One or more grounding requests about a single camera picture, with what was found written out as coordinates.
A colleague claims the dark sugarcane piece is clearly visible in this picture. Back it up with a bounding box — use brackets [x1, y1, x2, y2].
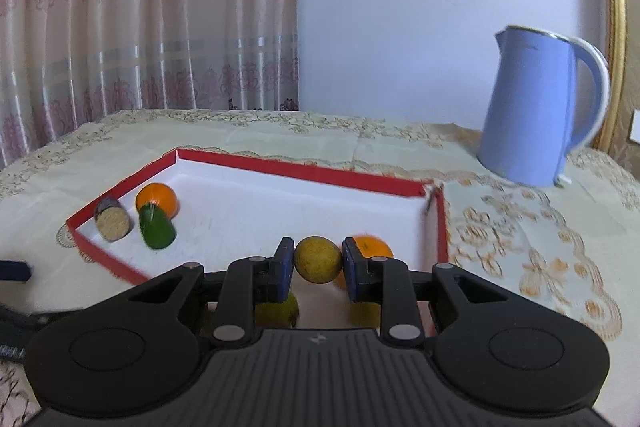
[94, 197, 132, 242]

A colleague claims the green cucumber end with stem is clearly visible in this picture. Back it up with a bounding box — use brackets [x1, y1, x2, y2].
[139, 202, 177, 249]

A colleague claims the green tomato fruit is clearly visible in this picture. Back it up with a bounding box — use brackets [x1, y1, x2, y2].
[254, 291, 299, 329]

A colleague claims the large orange mandarin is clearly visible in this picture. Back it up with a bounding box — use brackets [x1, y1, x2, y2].
[136, 182, 179, 219]

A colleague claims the small orange mandarin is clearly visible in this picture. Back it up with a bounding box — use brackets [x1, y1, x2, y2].
[334, 234, 395, 291]

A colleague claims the cream floral tablecloth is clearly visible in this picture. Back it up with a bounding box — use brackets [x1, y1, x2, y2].
[1, 109, 639, 426]

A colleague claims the red shallow cardboard box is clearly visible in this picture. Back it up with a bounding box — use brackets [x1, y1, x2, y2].
[66, 147, 449, 338]

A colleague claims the blue electric kettle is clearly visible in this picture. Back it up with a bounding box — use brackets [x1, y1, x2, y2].
[477, 25, 611, 187]

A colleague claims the pink floral curtain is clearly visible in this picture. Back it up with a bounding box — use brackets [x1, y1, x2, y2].
[1, 0, 298, 165]

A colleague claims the white wall switch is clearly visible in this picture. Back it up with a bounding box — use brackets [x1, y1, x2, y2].
[629, 109, 640, 144]

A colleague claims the gold picture frame edge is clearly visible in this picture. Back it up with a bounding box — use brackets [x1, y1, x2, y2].
[593, 0, 628, 153]

